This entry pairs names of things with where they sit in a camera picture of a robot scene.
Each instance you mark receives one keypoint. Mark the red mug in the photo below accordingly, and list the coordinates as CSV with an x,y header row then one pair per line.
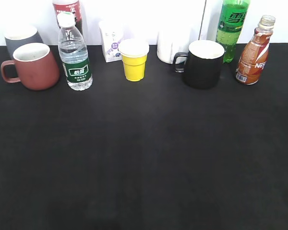
x,y
35,65

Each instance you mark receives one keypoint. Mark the brown nescafe coffee bottle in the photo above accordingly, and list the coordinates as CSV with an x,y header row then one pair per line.
x,y
254,56

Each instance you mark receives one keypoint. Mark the black mug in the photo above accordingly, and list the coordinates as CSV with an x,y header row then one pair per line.
x,y
201,65

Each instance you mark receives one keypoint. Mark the white mug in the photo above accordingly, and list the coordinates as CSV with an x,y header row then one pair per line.
x,y
170,42

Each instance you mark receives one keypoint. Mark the green sprite bottle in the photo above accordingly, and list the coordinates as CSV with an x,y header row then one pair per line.
x,y
229,27

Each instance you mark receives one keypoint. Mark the grey mug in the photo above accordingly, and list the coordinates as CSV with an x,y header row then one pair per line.
x,y
20,35

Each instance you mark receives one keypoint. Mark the yellow plastic cup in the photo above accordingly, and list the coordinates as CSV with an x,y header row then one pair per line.
x,y
134,56

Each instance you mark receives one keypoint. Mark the white milk carton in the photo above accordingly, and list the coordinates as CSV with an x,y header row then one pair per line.
x,y
111,36

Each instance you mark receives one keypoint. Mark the clear water bottle green label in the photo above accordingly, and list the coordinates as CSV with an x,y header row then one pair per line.
x,y
73,53

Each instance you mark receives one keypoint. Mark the cola bottle red label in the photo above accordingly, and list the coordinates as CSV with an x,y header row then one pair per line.
x,y
72,6

